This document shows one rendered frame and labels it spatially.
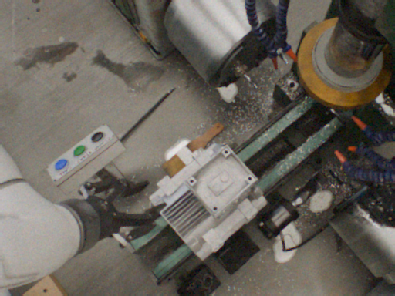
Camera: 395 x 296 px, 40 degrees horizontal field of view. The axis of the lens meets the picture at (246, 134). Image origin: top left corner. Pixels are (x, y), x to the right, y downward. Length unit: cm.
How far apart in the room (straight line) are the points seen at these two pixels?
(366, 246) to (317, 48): 45
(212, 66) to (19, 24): 70
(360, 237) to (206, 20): 59
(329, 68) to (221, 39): 32
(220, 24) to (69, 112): 57
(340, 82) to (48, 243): 56
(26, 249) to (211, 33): 67
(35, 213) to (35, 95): 87
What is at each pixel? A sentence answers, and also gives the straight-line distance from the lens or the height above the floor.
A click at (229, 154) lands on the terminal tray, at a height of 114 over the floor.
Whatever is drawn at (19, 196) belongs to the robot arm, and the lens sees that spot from 82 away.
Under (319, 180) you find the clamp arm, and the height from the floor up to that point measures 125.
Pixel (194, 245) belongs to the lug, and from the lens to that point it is 118.
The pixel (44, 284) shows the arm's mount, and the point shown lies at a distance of 149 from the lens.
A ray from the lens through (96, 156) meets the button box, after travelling 125.
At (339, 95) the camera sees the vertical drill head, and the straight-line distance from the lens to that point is 101.
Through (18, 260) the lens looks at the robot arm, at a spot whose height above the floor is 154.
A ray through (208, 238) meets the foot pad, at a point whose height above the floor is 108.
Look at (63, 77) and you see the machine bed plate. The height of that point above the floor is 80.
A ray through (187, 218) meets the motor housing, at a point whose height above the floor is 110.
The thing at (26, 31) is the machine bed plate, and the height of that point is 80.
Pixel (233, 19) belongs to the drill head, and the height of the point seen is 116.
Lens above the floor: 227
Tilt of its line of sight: 75 degrees down
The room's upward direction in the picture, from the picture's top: 9 degrees clockwise
